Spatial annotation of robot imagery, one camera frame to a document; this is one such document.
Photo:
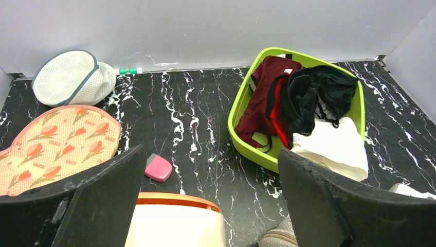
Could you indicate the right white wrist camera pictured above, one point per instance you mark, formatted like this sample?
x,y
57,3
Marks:
x,y
406,190

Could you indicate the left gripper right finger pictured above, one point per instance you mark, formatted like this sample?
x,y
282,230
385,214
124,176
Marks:
x,y
328,209

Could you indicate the white grey-trimmed mesh bag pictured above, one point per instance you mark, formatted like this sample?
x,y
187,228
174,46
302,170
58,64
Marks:
x,y
73,77

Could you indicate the pink small case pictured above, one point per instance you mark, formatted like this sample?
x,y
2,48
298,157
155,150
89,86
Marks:
x,y
158,168

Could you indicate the dark red garment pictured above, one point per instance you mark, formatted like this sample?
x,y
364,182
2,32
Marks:
x,y
254,127

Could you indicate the black lace bra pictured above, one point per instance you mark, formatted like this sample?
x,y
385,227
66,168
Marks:
x,y
323,86

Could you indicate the beige mesh cylindrical laundry bag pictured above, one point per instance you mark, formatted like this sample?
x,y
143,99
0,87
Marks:
x,y
281,236

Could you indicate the green plastic basket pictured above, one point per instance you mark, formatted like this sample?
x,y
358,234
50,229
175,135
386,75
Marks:
x,y
268,159

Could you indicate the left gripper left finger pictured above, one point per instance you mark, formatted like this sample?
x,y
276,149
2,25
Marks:
x,y
91,208

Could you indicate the white folded garment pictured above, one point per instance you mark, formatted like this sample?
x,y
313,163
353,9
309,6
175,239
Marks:
x,y
340,150

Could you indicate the floral peach bra wash bag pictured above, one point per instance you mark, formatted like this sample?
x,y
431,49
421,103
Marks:
x,y
60,143

